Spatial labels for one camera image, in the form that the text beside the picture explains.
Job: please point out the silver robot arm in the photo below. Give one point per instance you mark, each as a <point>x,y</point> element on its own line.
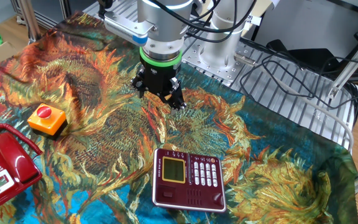
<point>166,25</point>

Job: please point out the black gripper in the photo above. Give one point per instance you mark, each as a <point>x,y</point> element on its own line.
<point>160,79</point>

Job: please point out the sunflower painting tablecloth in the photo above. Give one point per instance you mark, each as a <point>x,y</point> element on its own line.
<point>110,124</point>

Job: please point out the maroon telephone base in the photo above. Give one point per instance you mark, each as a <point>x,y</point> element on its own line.
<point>172,196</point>

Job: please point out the black office chair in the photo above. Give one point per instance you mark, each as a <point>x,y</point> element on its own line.
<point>306,56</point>

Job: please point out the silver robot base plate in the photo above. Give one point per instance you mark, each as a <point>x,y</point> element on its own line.
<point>228,76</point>

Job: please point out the orange box red button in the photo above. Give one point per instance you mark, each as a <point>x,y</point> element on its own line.
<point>47,123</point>

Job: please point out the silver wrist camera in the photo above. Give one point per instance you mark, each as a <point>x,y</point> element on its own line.
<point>120,28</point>

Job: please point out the red telephone handset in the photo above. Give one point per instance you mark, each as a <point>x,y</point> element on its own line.
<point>14,158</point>

